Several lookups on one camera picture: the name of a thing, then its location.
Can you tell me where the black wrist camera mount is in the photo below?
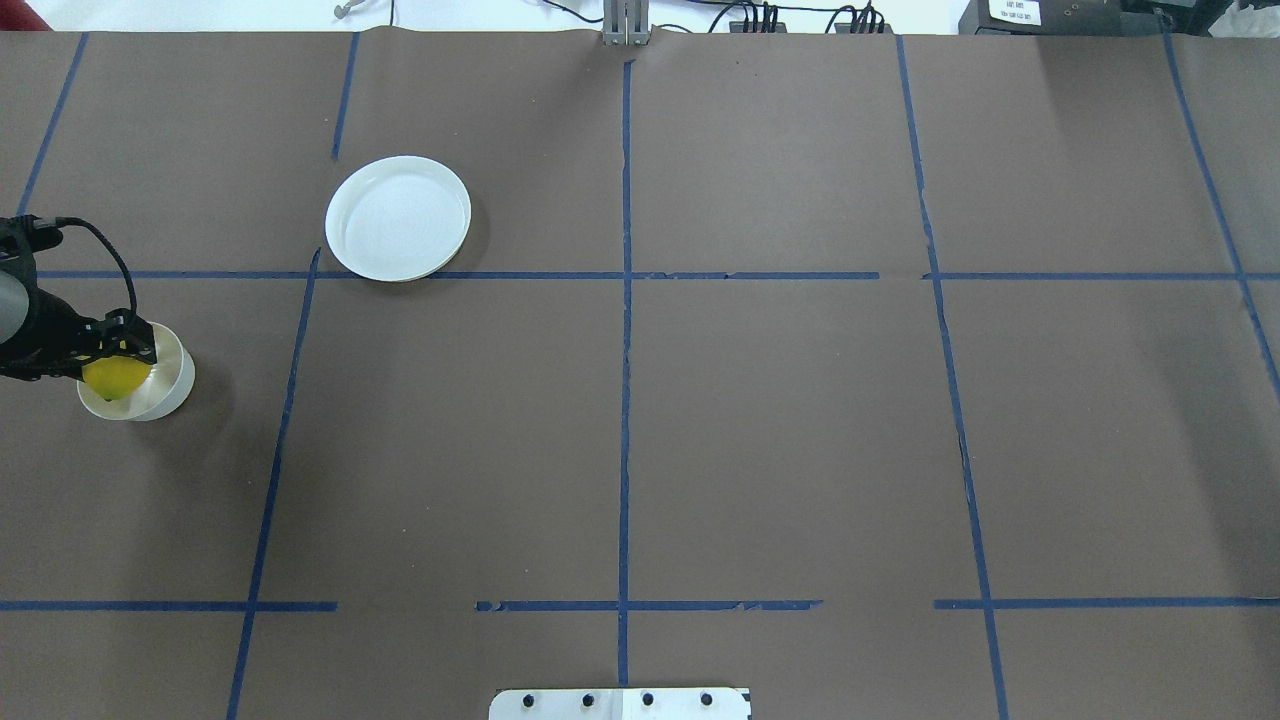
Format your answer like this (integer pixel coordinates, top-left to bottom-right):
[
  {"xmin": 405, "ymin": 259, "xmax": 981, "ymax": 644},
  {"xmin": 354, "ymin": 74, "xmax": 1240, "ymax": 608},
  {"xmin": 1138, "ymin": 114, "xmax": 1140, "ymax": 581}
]
[{"xmin": 1, "ymin": 215, "xmax": 64, "ymax": 263}]

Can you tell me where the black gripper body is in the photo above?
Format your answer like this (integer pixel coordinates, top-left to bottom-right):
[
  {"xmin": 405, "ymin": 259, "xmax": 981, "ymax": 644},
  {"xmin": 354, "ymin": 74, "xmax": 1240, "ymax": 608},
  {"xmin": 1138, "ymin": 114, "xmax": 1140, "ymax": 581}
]
[{"xmin": 1, "ymin": 284, "xmax": 93, "ymax": 380}]

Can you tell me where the black box device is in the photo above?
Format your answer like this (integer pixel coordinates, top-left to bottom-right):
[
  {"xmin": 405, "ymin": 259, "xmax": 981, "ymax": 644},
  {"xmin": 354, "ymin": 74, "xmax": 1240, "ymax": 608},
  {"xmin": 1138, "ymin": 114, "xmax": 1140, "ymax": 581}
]
[{"xmin": 957, "ymin": 1, "xmax": 1167, "ymax": 37}]

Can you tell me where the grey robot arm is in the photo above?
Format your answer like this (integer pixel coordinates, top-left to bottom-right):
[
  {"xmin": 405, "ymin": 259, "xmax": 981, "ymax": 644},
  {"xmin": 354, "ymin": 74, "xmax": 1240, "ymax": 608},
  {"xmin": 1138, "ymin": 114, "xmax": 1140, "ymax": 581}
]
[{"xmin": 1, "ymin": 272, "xmax": 157, "ymax": 380}]

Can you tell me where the white round plate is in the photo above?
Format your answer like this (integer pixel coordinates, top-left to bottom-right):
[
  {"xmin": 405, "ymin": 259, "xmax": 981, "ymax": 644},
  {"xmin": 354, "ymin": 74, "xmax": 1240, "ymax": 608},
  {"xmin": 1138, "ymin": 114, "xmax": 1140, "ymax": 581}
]
[{"xmin": 324, "ymin": 155, "xmax": 474, "ymax": 283}]

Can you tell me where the grey aluminium frame post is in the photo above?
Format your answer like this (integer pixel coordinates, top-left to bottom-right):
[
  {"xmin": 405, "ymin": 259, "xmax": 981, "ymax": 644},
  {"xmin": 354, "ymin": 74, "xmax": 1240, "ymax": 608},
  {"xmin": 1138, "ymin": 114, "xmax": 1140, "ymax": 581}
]
[{"xmin": 602, "ymin": 0, "xmax": 652, "ymax": 47}]

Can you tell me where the white plastic bowl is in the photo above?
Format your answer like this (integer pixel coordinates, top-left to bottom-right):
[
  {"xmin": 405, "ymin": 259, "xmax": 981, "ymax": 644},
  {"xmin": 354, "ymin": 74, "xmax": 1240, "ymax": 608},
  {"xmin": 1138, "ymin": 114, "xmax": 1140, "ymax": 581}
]
[{"xmin": 77, "ymin": 322, "xmax": 196, "ymax": 421}]

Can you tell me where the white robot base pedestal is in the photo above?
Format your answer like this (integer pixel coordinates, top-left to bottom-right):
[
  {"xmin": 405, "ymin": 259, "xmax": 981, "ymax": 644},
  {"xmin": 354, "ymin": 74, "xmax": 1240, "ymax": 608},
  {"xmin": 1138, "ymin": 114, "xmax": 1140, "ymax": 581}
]
[{"xmin": 488, "ymin": 687, "xmax": 753, "ymax": 719}]

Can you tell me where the yellow lemon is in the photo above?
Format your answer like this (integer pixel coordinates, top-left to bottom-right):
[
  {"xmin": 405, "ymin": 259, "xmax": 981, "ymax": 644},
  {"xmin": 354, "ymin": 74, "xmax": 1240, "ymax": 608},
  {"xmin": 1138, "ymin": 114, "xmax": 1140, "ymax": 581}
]
[{"xmin": 81, "ymin": 356, "xmax": 152, "ymax": 402}]

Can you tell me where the brown paper table mat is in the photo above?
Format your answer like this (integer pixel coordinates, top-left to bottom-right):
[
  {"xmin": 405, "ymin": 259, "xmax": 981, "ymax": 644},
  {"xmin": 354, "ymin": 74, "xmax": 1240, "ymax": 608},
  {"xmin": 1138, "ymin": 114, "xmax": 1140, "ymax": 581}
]
[{"xmin": 3, "ymin": 28, "xmax": 1277, "ymax": 719}]

